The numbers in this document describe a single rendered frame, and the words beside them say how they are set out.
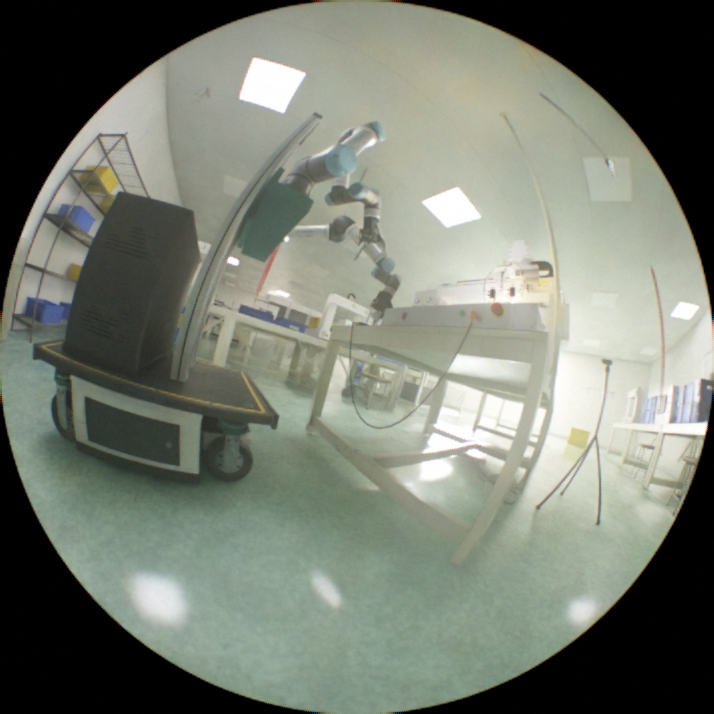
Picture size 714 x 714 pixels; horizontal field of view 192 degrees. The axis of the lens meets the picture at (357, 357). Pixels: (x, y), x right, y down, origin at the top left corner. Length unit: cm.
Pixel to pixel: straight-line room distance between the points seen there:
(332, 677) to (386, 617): 21
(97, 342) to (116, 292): 16
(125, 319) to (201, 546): 63
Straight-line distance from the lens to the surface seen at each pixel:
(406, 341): 85
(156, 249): 74
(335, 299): 295
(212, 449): 78
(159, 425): 67
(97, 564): 66
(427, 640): 63
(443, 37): 227
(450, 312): 83
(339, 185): 106
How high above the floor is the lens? 53
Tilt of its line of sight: 2 degrees up
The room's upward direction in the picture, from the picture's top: 16 degrees clockwise
